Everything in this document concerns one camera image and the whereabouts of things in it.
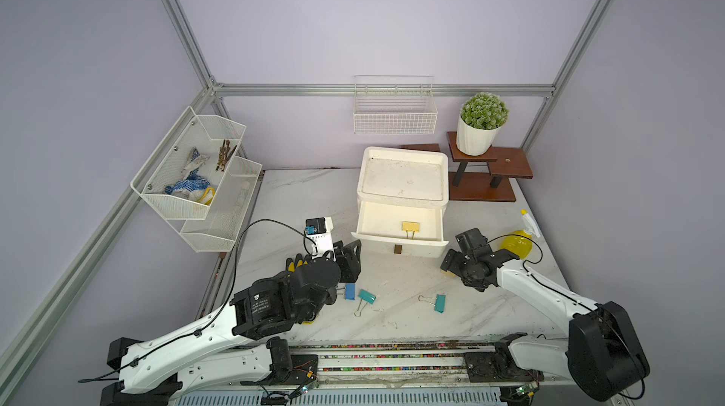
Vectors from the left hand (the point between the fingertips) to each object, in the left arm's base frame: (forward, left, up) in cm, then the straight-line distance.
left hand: (351, 247), depth 64 cm
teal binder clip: (-2, -26, -30) cm, 40 cm away
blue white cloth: (+15, +41, +4) cm, 43 cm away
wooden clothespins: (+30, +39, +2) cm, 49 cm away
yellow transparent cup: (-8, +14, -28) cm, 33 cm away
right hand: (+6, -32, -27) cm, 42 cm away
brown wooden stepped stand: (+44, -55, -15) cm, 72 cm away
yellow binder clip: (+15, -16, -14) cm, 26 cm away
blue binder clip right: (+1, +2, -30) cm, 30 cm away
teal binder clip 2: (-1, -3, -30) cm, 30 cm away
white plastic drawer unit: (+26, -14, -7) cm, 30 cm away
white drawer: (+14, -7, -14) cm, 21 cm away
